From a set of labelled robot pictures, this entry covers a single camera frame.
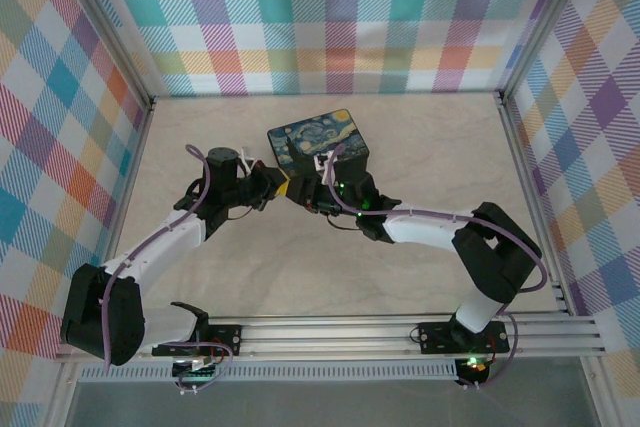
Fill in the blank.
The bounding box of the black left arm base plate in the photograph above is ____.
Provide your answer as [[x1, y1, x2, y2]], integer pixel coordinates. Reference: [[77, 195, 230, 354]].
[[151, 324, 244, 359]]

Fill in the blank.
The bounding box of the aluminium table side rail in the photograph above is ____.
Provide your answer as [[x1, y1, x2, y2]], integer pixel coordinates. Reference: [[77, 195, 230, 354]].
[[85, 96, 157, 324], [496, 90, 574, 319]]

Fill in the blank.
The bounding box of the aluminium frame post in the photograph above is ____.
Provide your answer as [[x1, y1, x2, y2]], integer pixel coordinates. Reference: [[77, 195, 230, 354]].
[[58, 0, 157, 107], [497, 0, 601, 101]]

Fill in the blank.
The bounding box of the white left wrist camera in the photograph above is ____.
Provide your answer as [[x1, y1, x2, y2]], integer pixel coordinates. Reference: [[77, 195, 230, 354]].
[[238, 146, 264, 172]]

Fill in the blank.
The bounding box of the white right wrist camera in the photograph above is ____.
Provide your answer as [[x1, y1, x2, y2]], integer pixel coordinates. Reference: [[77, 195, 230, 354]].
[[312, 151, 347, 186]]

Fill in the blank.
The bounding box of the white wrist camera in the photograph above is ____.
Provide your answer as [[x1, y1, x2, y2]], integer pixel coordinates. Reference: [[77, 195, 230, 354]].
[[312, 151, 347, 186], [238, 146, 264, 172]]

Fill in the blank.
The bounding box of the thin black gripper wire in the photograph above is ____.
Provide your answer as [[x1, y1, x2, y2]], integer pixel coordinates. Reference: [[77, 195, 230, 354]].
[[323, 213, 362, 234], [223, 200, 262, 222]]

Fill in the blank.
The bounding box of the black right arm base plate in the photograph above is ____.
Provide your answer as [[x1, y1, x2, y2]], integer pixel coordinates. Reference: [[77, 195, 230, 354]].
[[416, 319, 512, 355]]

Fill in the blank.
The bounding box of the thin black right gripper wire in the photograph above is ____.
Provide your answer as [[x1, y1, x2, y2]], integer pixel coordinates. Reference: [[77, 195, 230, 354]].
[[323, 213, 362, 234]]

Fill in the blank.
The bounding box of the thin black left gripper wire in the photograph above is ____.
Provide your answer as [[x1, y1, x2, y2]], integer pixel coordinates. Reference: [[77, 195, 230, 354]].
[[223, 200, 262, 222]]

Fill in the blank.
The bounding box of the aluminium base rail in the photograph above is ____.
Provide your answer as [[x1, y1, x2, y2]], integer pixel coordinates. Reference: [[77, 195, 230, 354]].
[[53, 314, 607, 364]]

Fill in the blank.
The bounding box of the black box starry night lid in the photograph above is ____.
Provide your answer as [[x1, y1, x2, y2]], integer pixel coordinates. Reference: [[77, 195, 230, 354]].
[[266, 108, 374, 183]]

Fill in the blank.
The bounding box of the grey slotted cable duct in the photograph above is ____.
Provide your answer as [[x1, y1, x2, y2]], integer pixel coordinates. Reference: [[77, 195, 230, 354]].
[[78, 363, 462, 384]]

